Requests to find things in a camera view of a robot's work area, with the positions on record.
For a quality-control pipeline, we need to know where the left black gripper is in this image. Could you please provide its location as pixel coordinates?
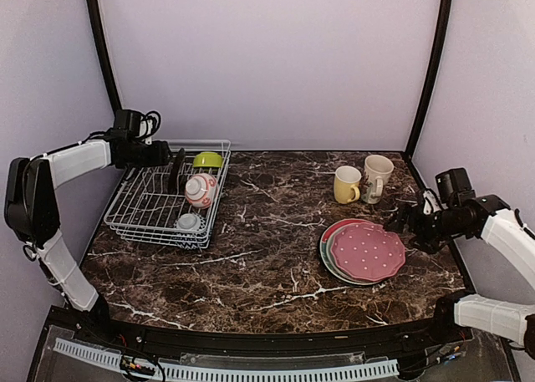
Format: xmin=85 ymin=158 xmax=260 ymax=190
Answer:
xmin=124 ymin=140 xmax=173 ymax=168

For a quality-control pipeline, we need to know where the white bowl with red pattern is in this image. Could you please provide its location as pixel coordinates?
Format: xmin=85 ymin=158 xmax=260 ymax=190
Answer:
xmin=185 ymin=173 xmax=219 ymax=209

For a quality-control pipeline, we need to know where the black front rail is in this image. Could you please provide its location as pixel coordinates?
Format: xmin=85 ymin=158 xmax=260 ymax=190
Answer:
xmin=49 ymin=306 xmax=498 ymax=364

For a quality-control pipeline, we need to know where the pink rimmed plate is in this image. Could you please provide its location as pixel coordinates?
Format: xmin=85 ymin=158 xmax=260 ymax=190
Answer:
xmin=331 ymin=223 xmax=406 ymax=281

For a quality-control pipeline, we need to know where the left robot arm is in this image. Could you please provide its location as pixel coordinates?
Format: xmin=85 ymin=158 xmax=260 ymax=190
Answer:
xmin=4 ymin=110 xmax=171 ymax=345

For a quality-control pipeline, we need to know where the right black frame post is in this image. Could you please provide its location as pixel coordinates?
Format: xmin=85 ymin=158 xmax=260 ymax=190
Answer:
xmin=404 ymin=0 xmax=453 ymax=162

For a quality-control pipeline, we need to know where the white patterned mug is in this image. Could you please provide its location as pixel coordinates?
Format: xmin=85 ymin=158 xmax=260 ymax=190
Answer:
xmin=360 ymin=155 xmax=395 ymax=205

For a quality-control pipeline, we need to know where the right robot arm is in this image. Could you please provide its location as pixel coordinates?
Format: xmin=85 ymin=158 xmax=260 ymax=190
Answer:
xmin=385 ymin=168 xmax=534 ymax=356

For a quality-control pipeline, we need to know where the white slotted cable duct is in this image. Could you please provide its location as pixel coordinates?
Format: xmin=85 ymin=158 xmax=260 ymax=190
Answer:
xmin=53 ymin=338 xmax=399 ymax=382

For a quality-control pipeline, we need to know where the pale yellow mug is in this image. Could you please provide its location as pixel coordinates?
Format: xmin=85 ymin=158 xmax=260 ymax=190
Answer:
xmin=334 ymin=166 xmax=362 ymax=205

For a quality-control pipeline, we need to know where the white wire dish rack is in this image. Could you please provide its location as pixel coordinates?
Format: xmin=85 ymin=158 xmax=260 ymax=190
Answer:
xmin=104 ymin=140 xmax=231 ymax=249

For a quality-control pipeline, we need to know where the small blue patterned bowl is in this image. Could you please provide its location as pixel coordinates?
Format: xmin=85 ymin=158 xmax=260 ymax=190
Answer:
xmin=175 ymin=213 xmax=206 ymax=235

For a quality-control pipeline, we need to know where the light blue plate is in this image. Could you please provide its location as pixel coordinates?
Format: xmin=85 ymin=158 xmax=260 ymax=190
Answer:
xmin=327 ymin=226 xmax=385 ymax=286

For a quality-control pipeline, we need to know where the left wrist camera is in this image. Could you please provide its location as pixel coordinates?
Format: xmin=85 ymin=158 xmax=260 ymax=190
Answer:
xmin=137 ymin=110 xmax=161 ymax=145

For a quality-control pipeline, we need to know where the black frame post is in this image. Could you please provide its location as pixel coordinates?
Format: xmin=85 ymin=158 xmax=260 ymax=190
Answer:
xmin=404 ymin=0 xmax=453 ymax=162
xmin=85 ymin=0 xmax=122 ymax=113

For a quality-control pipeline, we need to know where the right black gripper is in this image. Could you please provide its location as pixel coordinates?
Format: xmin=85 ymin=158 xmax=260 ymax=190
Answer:
xmin=385 ymin=203 xmax=468 ymax=254

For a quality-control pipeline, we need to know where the left black frame post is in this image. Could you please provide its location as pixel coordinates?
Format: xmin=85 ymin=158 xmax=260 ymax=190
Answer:
xmin=85 ymin=0 xmax=122 ymax=113

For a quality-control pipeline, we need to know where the lime green bowl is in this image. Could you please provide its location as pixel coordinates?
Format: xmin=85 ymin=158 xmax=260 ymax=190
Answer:
xmin=192 ymin=151 xmax=224 ymax=168

